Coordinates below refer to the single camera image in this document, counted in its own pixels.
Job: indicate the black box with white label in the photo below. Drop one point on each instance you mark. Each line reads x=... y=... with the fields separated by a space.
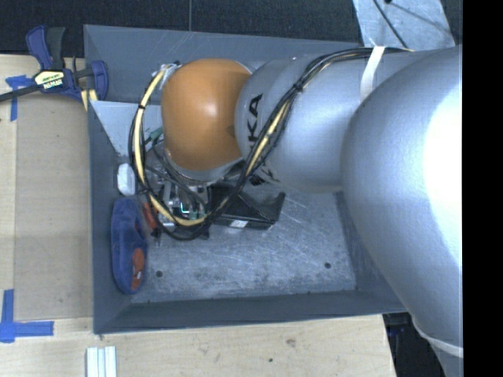
x=251 y=210

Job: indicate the white rounded plastic thing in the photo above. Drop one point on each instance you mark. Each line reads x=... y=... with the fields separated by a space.
x=126 y=179

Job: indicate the blue and orange plush toy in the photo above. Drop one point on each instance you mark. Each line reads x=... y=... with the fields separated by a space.
x=123 y=246

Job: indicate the pale brown flat board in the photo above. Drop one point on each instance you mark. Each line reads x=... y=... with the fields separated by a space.
x=53 y=210

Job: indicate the grey metal bin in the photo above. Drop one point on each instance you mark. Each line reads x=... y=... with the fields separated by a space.
x=251 y=261

